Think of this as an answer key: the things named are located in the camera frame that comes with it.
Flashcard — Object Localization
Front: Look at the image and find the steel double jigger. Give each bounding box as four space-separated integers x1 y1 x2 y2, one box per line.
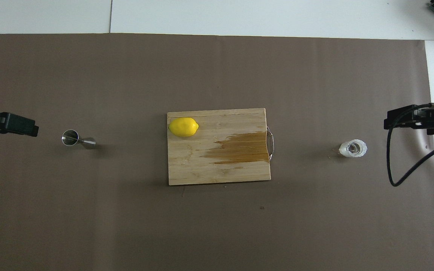
61 129 96 149

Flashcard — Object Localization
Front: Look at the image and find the clear glass cup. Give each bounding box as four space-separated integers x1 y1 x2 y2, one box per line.
339 139 368 158

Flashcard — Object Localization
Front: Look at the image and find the brown paper table mat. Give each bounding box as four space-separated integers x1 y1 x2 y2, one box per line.
0 33 434 271

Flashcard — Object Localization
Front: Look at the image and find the yellow lemon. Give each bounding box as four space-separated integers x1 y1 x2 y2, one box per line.
168 117 199 138

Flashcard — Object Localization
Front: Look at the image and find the wooden cutting board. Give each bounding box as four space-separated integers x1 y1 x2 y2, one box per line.
167 108 276 186

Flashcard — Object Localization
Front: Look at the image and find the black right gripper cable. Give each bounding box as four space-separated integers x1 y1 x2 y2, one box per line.
386 105 434 187

